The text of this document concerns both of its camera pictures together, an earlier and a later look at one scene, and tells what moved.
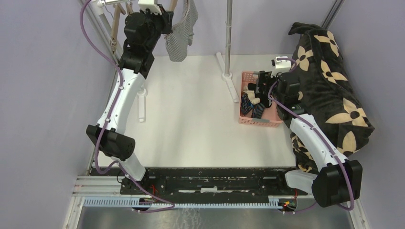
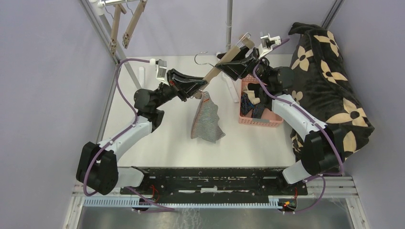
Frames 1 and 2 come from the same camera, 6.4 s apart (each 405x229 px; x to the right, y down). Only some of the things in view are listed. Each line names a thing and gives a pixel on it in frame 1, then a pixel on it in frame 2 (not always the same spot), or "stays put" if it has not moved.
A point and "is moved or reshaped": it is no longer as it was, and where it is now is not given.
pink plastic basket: [270, 117] stays put
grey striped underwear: [177, 41] → [206, 126]
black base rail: [205, 182] stays put
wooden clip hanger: [120, 10] stays put
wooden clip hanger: [129, 10] is moved or reshaped
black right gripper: [264, 77] → [242, 66]
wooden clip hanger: [173, 5] → [244, 40]
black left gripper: [165, 18] → [187, 89]
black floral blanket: [327, 94] stays put
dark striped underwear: [247, 105] stays put
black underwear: [265, 102] stays put
